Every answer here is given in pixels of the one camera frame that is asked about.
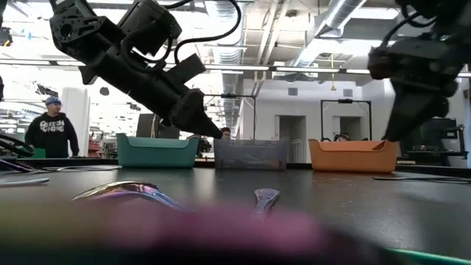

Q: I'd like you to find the silver smooth ventilation duct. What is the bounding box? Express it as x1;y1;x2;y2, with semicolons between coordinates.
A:
294;0;369;74

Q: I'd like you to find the dark grey translucent bin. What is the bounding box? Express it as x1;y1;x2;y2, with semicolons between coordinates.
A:
213;136;290;171

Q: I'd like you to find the black gantry frame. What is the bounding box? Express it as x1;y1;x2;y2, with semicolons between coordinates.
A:
320;98;372;141

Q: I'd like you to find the green box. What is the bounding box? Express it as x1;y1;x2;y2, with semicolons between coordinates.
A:
24;147;47;159

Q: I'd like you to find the yellow ceiling pendant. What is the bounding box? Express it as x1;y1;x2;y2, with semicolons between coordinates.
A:
329;54;338;92

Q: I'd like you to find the teal plastic bin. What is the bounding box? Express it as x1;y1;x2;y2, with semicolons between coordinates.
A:
116;132;199;169

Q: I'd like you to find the orange plastic bin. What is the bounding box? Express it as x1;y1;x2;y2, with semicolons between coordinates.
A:
308;138;400;174

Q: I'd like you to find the red cart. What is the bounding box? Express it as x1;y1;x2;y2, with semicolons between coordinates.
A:
87;131;105;159

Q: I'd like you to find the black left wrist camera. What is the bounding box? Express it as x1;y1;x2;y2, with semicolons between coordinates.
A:
117;0;183;57

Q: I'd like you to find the black table mat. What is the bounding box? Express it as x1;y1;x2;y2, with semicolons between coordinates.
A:
0;163;471;265

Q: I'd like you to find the black monitor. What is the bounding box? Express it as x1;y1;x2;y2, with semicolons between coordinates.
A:
135;113;181;140
422;118;458;148

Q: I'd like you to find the white pillar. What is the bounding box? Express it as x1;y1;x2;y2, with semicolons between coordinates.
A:
60;87;91;159

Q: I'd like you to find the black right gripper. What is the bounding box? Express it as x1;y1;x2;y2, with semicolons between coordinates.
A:
367;35;471;142

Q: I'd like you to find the black desk with equipment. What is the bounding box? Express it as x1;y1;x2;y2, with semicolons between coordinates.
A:
399;123;470;167

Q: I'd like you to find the ceiling light rail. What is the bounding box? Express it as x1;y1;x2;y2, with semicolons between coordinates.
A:
0;58;471;78

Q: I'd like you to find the black curved cable bundle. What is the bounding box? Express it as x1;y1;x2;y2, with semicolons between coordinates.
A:
0;132;36;158

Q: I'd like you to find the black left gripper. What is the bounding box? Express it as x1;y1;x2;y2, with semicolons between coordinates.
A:
79;43;224;140

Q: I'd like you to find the silver ribbed ventilation duct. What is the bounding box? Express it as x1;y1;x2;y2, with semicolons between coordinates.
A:
205;0;246;137

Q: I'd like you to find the silver fork orange handle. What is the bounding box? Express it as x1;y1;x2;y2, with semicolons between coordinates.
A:
235;152;284;169

